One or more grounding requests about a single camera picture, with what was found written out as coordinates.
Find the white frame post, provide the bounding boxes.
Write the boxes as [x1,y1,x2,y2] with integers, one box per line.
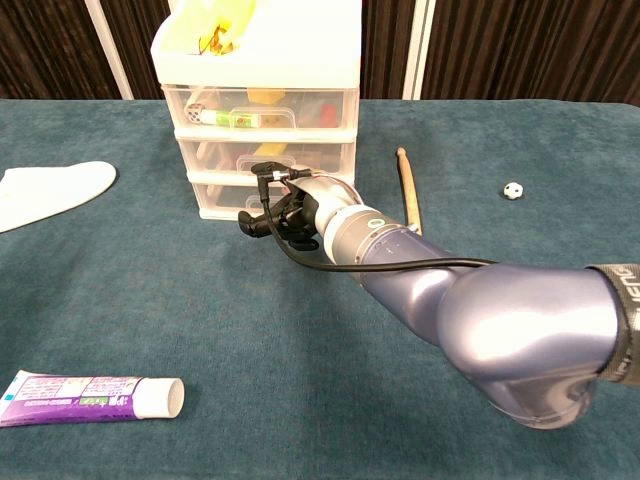
[83,0,135,100]
[402,0,437,100]

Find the green white glue stick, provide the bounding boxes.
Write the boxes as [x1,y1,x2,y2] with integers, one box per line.
[199,110,264,129]

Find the white slipper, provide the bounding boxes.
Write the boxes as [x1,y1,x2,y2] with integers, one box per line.
[0,160,118,235]

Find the yellow block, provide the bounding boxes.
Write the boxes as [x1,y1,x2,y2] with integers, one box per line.
[248,88,287,105]

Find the purple white toothpaste tube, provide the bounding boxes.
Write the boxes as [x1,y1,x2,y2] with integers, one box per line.
[0,369,186,429]

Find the teal tablecloth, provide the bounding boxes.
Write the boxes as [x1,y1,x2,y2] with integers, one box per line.
[0,98,640,480]

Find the wooden drumstick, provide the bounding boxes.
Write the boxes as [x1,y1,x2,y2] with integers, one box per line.
[395,146,425,236]

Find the white plastic drawer cabinet frame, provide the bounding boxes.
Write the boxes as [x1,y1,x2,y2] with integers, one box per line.
[150,0,362,225]

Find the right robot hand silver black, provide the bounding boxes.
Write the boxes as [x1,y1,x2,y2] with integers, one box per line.
[237,169,362,251]

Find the black hand cable with plug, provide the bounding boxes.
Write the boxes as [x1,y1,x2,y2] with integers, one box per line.
[251,162,499,274]

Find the dark brown pleated curtain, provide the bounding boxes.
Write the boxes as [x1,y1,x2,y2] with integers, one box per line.
[0,0,640,106]

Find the grey strap on arm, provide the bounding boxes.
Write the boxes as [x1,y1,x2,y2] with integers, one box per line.
[587,262,640,389]

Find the yellow rubber chicken toy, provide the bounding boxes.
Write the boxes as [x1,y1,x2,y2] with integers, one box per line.
[172,0,259,57]

